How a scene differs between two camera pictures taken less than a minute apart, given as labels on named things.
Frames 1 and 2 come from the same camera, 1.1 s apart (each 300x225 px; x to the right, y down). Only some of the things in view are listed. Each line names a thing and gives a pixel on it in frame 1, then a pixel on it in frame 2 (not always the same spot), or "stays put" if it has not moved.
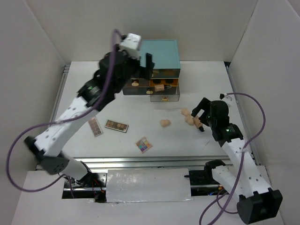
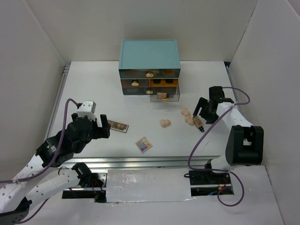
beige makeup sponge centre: [165, 123] stays put
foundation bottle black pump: [161, 87] → [162, 95]
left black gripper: [140, 71] → [101, 131]
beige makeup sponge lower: [189, 120] stays put
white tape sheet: [130, 185] stays put
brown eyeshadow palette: [116, 125] stays put
